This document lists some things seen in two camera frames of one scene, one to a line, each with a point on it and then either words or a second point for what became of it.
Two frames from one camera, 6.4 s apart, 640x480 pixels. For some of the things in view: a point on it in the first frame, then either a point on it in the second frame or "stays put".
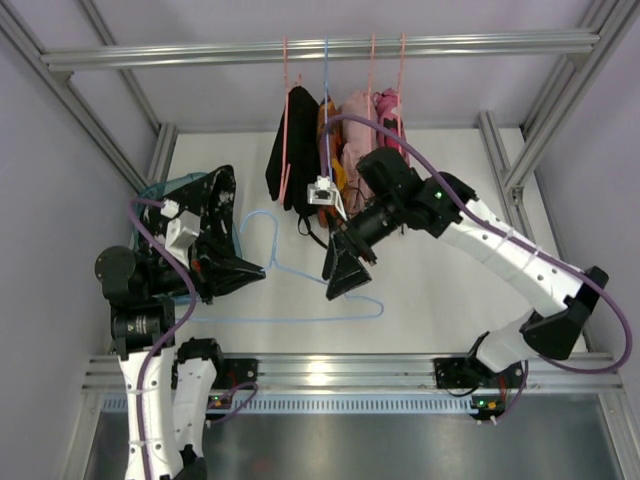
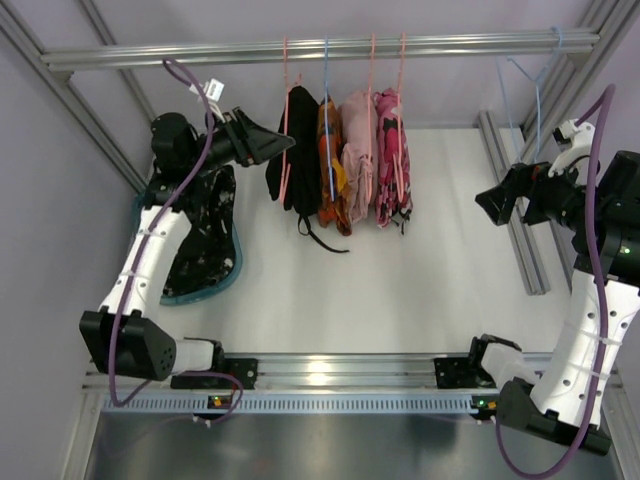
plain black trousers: [304, 143] stays put
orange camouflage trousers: [330, 154] stays put
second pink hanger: [370, 86] stays put
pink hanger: [287, 88] stays put
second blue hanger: [326, 103] stays put
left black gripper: [204, 270] -> [240, 143]
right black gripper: [357, 245] -> [528, 190]
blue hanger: [271, 258] -> [537, 84]
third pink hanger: [400, 84] stays put
